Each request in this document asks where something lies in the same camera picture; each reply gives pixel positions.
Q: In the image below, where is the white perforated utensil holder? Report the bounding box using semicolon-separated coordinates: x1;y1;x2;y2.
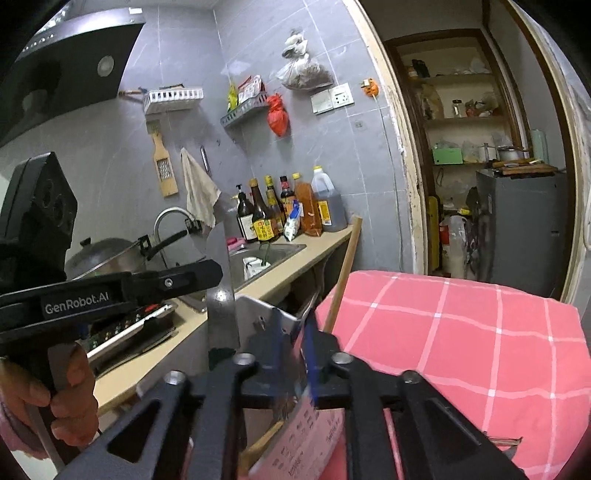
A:
236;295;344;479

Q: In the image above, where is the black-handled kitchen knife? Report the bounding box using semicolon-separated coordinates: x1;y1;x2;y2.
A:
206;222;240;371

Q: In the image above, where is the person's left hand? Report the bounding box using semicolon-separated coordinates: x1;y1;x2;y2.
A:
1;346;99;459

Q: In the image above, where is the steel pot with lid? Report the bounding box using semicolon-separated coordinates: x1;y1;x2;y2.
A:
64;230;188;280

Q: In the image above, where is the gas stove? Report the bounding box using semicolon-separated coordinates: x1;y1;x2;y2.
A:
81;300;178;376

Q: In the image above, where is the chrome faucet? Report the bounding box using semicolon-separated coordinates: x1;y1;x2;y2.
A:
153;206;204;267

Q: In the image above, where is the pink checked tablecloth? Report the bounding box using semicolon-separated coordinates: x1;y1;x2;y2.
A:
332;271;590;479

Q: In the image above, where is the wooden rolling pin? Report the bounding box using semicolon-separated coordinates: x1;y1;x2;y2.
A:
322;216;363;334

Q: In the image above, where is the steel sink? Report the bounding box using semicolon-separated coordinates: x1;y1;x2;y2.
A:
229;243;305;291

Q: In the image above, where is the wooden grater board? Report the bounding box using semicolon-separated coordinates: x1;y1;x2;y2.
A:
146;120;178;198

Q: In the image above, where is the wooden countertop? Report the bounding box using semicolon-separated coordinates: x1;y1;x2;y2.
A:
91;225;355;416

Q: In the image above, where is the beige hanging towel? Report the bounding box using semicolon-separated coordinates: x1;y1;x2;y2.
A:
180;148;221;229

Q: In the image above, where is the yellow container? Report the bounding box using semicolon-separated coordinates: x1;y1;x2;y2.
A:
427;196;441;272

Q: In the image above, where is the dark soy sauce bottle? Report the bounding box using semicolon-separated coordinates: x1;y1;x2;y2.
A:
249;178;277;242

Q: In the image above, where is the black pump bottle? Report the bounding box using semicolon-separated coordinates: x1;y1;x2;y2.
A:
236;184;257;243

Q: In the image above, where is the large oil jug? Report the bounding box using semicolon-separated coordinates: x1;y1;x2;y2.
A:
311;166;348;232

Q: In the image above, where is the dark yellow-cap bottle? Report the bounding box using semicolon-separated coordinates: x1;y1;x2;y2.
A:
264;175;286;234

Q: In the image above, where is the grey cabinet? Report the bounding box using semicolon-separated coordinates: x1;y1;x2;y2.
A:
476;169;567;297

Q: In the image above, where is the black range hood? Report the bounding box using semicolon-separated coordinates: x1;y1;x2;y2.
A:
1;7;145;145

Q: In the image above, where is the orange sauce bottle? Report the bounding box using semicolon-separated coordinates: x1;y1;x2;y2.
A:
293;172;322;237

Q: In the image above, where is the dark red-cap bottle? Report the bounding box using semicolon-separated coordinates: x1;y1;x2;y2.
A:
280;176;296;218

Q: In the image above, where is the green box on shelf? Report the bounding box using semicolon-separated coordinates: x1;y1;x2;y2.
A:
432;147;464;165

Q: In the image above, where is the red plastic bag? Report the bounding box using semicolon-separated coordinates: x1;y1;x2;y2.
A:
266;94;290;137

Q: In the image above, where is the wooden pantry shelf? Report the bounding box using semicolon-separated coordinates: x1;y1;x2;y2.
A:
385;28;531;195

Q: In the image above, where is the clear bag of dried goods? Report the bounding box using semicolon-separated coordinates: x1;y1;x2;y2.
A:
276;30;334;92

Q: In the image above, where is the white wall rack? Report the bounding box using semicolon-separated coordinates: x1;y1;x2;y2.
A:
142;88;204;115

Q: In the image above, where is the grey wall shelf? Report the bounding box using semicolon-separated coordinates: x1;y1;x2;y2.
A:
221;92;269;128

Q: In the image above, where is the white wall socket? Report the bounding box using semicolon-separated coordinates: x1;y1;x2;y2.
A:
311;83;355;115

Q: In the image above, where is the orange wall hook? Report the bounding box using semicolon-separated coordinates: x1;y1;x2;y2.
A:
361;78;380;99

